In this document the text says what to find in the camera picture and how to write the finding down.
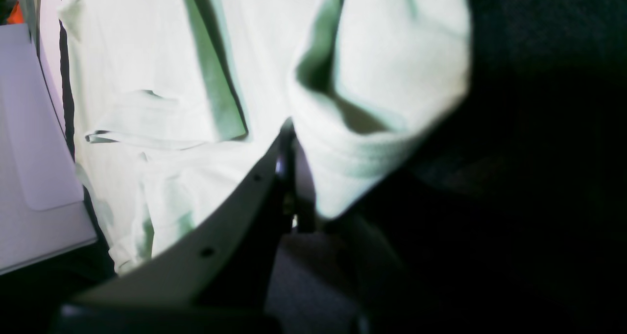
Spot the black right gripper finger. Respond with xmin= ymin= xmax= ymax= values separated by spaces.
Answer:
xmin=54 ymin=119 xmax=296 ymax=334

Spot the black table cloth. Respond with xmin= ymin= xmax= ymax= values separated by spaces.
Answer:
xmin=1 ymin=0 xmax=626 ymax=334

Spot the light green T-shirt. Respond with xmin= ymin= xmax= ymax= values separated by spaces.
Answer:
xmin=58 ymin=0 xmax=472 ymax=275

